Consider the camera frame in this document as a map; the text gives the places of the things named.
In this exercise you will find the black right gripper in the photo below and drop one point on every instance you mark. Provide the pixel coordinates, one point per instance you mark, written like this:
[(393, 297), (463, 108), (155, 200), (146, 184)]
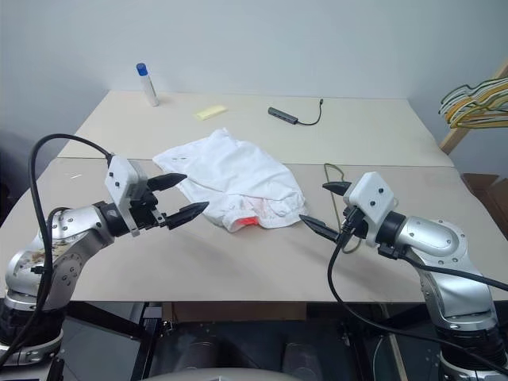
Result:
[(359, 232)]

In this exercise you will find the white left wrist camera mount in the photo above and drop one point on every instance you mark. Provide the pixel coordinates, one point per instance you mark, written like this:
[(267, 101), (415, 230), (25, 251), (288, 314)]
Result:
[(119, 174)]

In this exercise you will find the white garment with red print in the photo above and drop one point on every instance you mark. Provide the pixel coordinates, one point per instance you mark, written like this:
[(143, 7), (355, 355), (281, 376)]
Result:
[(230, 166)]

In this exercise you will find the light wooden rack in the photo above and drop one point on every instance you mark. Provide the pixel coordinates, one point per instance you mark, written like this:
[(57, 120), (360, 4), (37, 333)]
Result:
[(456, 139)]

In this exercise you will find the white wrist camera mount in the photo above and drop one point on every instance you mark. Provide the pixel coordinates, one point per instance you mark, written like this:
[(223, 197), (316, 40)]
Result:
[(119, 174), (373, 194)]

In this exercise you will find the black metal table frame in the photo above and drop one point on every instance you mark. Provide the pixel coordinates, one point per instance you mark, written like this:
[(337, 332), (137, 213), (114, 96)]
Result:
[(151, 325)]

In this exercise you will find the white bottle with blue cap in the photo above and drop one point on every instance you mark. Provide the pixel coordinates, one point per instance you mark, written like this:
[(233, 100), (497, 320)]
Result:
[(150, 89)]

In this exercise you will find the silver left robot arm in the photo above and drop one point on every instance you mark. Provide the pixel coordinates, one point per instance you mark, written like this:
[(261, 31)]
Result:
[(75, 226)]

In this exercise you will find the yellow sticky note pad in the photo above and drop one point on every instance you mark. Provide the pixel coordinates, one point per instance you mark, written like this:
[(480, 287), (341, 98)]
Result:
[(209, 111)]

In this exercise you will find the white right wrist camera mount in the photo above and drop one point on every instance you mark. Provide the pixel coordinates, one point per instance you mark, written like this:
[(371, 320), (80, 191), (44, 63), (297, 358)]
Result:
[(373, 194)]

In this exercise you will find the brown cardboard box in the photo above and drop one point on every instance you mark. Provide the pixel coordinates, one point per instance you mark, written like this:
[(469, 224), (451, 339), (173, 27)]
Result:
[(488, 190)]

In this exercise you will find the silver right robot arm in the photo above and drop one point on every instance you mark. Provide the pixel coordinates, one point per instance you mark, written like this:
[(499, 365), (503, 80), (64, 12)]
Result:
[(432, 238)]

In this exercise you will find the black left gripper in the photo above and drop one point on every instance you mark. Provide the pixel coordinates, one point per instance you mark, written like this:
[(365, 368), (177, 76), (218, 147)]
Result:
[(145, 206)]

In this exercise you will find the light wooden slat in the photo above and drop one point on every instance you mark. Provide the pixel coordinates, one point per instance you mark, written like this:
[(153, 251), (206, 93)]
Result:
[(397, 357)]

